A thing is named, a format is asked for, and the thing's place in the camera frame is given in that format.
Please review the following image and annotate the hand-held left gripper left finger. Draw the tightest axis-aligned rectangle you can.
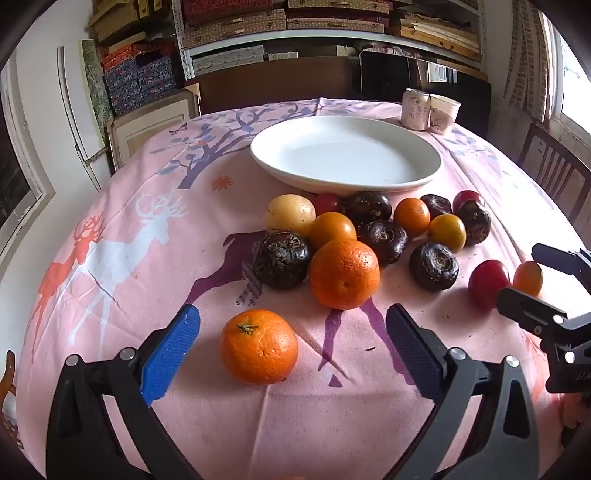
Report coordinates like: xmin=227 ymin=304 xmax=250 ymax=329
xmin=46 ymin=304 xmax=204 ymax=480

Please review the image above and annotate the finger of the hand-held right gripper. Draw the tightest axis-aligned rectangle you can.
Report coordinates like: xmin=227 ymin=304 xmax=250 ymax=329
xmin=496 ymin=286 xmax=591 ymax=393
xmin=531 ymin=243 xmax=591 ymax=296

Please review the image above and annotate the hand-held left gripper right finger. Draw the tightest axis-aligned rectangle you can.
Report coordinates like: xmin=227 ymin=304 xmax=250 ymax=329
xmin=385 ymin=302 xmax=541 ymax=480

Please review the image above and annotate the small mandarin orange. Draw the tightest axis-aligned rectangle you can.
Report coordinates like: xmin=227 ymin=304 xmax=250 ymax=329
xmin=512 ymin=261 xmax=544 ymax=297
xmin=393 ymin=197 xmax=431 ymax=238

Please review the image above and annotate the red plum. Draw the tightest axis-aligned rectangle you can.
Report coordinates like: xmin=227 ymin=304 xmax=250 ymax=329
xmin=468 ymin=259 xmax=511 ymax=311
xmin=313 ymin=193 xmax=343 ymax=217
xmin=452 ymin=189 xmax=483 ymax=213

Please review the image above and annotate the large orange with green stem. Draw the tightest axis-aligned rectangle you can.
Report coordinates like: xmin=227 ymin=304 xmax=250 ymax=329
xmin=220 ymin=309 xmax=299 ymax=386

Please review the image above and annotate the yellow-orange round fruit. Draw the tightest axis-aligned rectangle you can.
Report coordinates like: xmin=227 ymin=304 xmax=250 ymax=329
xmin=427 ymin=213 xmax=467 ymax=253
xmin=307 ymin=211 xmax=358 ymax=252

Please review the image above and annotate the small dark water chestnut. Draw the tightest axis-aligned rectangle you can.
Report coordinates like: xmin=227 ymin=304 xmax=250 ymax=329
xmin=419 ymin=194 xmax=453 ymax=220

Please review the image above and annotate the large dark water chestnut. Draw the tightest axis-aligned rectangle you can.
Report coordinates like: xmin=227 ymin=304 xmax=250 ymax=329
xmin=252 ymin=231 xmax=311 ymax=291

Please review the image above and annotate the pale yellow round fruit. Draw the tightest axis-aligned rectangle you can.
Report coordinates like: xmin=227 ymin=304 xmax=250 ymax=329
xmin=265 ymin=194 xmax=317 ymax=237

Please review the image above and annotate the white oval plate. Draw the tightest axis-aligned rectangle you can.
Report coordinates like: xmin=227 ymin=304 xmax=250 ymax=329
xmin=250 ymin=115 xmax=441 ymax=195

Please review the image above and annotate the pink deer print tablecloth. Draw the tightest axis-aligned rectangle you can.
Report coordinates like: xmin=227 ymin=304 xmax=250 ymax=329
xmin=16 ymin=98 xmax=585 ymax=480

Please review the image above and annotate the wooden chair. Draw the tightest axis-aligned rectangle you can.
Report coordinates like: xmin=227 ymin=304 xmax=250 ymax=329
xmin=519 ymin=122 xmax=591 ymax=222

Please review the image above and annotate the bright window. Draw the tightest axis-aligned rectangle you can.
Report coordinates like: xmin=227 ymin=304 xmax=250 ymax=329
xmin=545 ymin=14 xmax=591 ymax=136

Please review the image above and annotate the white paper cup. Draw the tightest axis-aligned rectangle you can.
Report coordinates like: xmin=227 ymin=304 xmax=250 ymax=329
xmin=428 ymin=93 xmax=462 ymax=136

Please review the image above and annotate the patterned curtain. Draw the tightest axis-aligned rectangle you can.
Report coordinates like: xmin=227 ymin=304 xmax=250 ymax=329
xmin=501 ymin=9 xmax=555 ymax=126

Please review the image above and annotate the white drink can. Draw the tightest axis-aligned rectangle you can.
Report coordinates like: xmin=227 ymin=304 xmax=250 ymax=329
xmin=400 ymin=89 xmax=432 ymax=131

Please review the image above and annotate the white framed window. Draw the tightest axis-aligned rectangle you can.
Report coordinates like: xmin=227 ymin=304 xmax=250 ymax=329
xmin=0 ymin=60 xmax=57 ymax=261

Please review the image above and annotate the framed picture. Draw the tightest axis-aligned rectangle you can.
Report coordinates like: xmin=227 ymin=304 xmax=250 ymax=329
xmin=107 ymin=88 xmax=201 ymax=171

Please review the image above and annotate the black glossy panel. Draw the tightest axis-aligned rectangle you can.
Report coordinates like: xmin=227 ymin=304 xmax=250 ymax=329
xmin=359 ymin=51 xmax=492 ymax=139

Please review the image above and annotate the white narrow board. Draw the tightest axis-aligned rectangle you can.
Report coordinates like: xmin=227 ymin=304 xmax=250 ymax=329
xmin=58 ymin=46 xmax=110 ymax=191

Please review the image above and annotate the stack of wooden boxes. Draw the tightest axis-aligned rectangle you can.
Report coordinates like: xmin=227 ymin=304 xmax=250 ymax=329
xmin=392 ymin=7 xmax=483 ymax=63

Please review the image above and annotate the stack of blue patterned boxes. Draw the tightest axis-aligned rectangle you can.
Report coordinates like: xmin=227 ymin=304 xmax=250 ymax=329
xmin=102 ymin=46 xmax=178 ymax=116

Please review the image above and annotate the green marbled board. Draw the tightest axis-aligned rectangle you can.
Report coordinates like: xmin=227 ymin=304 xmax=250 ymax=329
xmin=82 ymin=39 xmax=114 ymax=121

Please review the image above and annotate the brown wooden board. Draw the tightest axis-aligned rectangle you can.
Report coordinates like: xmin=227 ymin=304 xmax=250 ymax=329
xmin=185 ymin=55 xmax=361 ymax=114

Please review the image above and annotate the white metal shelf unit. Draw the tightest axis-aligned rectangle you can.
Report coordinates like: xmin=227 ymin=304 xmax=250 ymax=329
xmin=173 ymin=0 xmax=488 ymax=81

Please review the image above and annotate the white patterned box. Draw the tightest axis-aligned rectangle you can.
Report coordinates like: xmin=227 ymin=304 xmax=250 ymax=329
xmin=191 ymin=45 xmax=265 ymax=75

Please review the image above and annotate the stack of tan boxes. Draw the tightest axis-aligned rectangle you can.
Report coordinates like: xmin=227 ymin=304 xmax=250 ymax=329
xmin=88 ymin=0 xmax=155 ymax=43

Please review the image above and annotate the stack of woven boxes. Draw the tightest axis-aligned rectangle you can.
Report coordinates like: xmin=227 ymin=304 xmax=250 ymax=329
xmin=180 ymin=0 xmax=393 ymax=47

